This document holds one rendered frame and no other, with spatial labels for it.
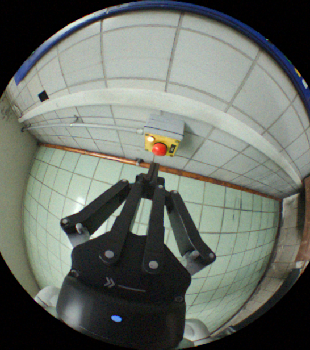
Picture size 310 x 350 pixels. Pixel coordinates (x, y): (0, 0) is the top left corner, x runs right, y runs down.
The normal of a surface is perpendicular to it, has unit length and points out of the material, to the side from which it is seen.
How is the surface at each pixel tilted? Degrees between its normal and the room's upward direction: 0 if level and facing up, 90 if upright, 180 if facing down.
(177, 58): 90
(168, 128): 90
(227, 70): 90
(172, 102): 90
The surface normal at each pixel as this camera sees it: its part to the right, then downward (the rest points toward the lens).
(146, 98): -0.20, 0.92
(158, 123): 0.10, -0.32
